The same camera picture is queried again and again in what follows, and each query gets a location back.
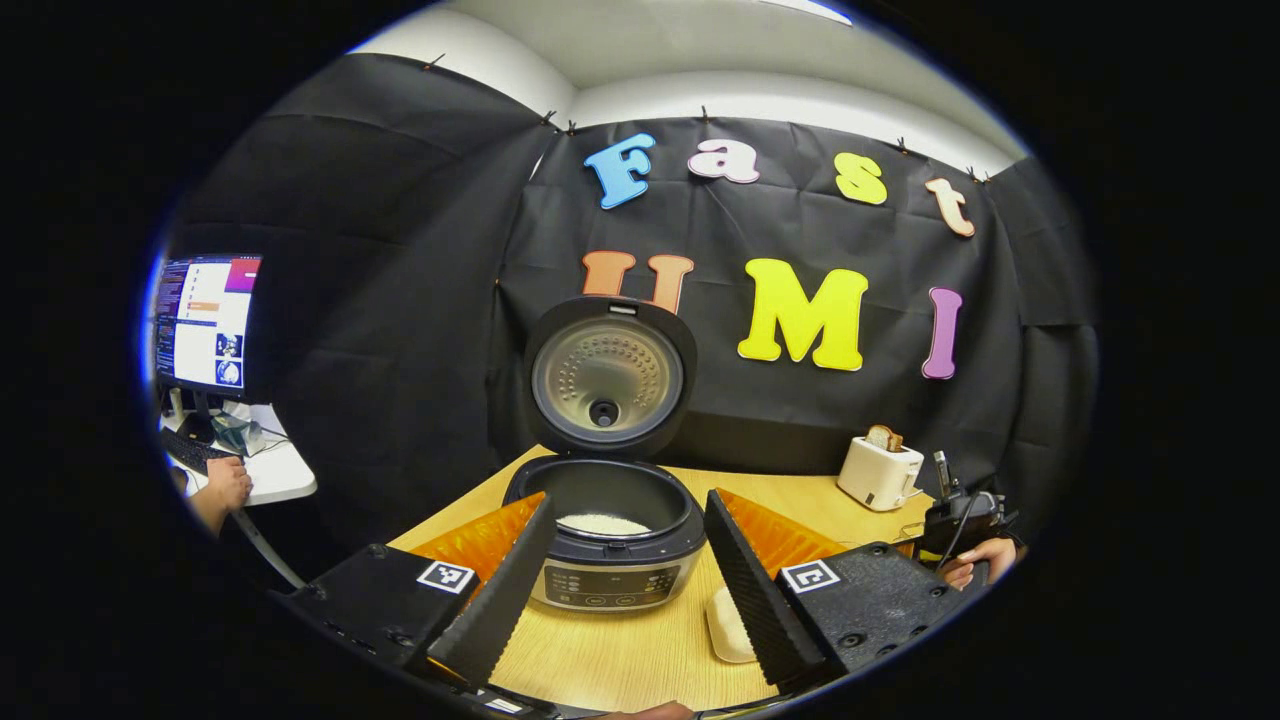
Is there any black keyboard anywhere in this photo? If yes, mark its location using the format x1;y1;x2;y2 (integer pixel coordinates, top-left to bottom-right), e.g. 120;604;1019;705
160;428;236;476

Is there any computer monitor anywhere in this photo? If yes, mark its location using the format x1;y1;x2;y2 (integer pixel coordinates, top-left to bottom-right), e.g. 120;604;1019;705
152;254;263;393

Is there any black backdrop cloth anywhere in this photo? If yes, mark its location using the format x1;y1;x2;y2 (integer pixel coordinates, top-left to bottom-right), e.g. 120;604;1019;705
160;52;1101;561

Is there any black silver rice cooker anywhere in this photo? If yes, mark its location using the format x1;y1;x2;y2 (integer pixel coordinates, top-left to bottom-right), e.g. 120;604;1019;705
503;296;707;612

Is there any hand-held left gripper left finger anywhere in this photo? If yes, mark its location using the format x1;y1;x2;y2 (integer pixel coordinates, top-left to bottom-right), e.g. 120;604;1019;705
270;492;558;691

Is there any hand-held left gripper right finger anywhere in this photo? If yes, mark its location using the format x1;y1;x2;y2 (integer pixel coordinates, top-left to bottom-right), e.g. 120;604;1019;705
704;488;976;696

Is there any clear tray of rice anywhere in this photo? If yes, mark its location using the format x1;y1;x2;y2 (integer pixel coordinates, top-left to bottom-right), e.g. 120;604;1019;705
705;586;758;664

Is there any white side desk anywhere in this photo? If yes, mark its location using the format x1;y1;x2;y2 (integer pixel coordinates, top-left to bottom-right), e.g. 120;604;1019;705
160;400;319;591

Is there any white toaster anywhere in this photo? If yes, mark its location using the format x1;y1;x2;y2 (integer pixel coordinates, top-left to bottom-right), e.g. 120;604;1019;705
837;436;925;512

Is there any crumpled greenish plastic bag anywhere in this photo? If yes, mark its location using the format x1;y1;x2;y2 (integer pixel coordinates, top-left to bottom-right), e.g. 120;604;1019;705
212;412;263;456

